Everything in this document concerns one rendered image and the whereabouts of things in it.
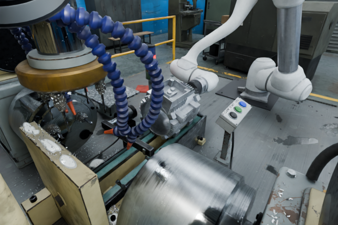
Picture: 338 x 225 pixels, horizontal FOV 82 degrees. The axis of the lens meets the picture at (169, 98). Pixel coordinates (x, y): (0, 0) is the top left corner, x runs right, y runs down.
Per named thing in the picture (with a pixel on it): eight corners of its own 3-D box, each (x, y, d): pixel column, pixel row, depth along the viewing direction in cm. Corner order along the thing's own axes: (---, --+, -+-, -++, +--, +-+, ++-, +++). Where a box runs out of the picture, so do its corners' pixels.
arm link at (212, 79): (205, 98, 103) (185, 87, 109) (218, 91, 114) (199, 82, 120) (212, 80, 98) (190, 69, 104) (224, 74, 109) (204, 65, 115)
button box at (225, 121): (230, 134, 71) (238, 125, 68) (214, 122, 73) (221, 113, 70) (246, 114, 83) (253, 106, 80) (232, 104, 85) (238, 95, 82)
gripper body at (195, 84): (188, 78, 99) (177, 82, 92) (203, 82, 94) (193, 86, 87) (186, 92, 102) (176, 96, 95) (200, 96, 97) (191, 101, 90)
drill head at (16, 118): (52, 186, 63) (24, 121, 51) (8, 135, 85) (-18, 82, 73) (114, 143, 80) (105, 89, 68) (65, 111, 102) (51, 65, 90)
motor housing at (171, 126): (166, 147, 82) (179, 116, 70) (136, 120, 89) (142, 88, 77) (192, 124, 95) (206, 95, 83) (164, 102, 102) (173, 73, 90)
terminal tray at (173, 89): (168, 116, 74) (172, 102, 69) (148, 100, 77) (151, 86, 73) (185, 103, 82) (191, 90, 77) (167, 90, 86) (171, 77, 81)
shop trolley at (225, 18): (240, 60, 484) (247, 16, 436) (214, 66, 440) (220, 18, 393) (223, 55, 522) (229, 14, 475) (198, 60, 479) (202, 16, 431)
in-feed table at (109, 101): (110, 124, 112) (107, 106, 106) (84, 109, 126) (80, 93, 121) (141, 107, 128) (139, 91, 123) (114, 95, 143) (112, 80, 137)
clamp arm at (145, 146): (100, 128, 75) (149, 158, 62) (99, 122, 74) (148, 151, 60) (108, 124, 78) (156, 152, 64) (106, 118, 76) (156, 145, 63)
